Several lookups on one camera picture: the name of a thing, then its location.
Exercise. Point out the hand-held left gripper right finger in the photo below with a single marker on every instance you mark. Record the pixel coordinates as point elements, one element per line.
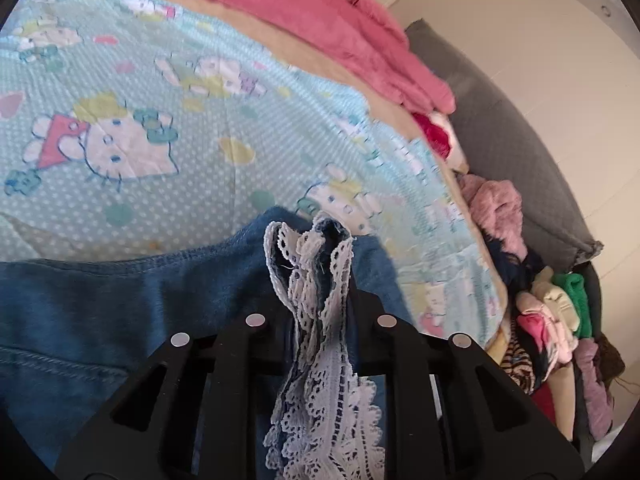
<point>380,345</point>

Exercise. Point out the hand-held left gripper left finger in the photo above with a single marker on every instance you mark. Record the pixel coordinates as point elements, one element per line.
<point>260,340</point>

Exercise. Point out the pile of mixed colourful clothes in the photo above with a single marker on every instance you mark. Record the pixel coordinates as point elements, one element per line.
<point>545,310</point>

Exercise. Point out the red cloth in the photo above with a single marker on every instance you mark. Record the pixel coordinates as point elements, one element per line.
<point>435,135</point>

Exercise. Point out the cartoon cat printed bedsheet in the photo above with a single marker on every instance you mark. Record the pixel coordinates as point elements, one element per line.
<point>225,110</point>

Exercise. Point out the grey padded headboard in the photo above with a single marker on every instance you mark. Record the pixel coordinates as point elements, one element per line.
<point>500,125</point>

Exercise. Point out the pink duvet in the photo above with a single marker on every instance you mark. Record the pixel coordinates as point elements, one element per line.
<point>325,0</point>

